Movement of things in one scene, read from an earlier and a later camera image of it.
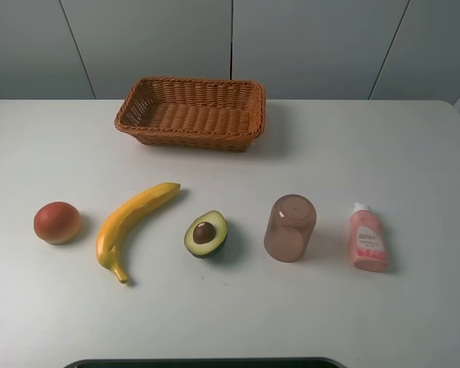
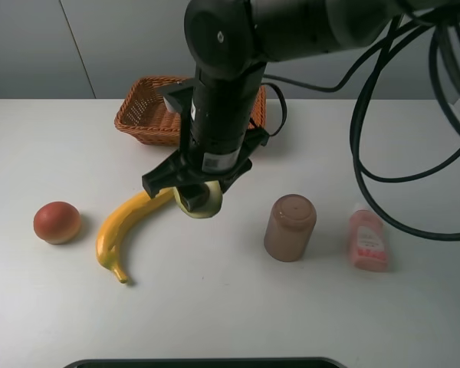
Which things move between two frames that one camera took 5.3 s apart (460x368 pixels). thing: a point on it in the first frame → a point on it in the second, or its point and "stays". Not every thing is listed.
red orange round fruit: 57,222 stays
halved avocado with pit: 205,234 → 212,205
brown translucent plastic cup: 290,228 stays
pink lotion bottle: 367,239 stays
